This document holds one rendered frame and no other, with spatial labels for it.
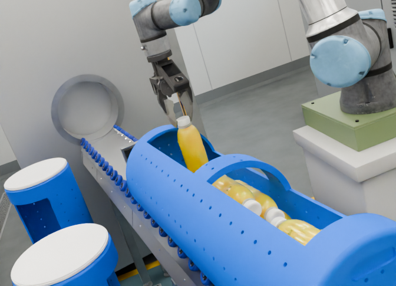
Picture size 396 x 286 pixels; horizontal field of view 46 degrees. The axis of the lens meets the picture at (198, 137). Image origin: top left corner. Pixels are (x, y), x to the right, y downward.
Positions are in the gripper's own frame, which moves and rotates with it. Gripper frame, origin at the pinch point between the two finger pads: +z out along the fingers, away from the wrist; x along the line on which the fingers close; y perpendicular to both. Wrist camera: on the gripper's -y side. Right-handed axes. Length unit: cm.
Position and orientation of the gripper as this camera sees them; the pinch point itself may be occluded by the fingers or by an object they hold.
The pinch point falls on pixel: (182, 120)
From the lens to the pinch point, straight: 133.5
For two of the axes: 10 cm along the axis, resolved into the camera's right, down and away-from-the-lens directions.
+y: -4.1, -2.0, 8.9
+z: 2.9, 9.0, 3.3
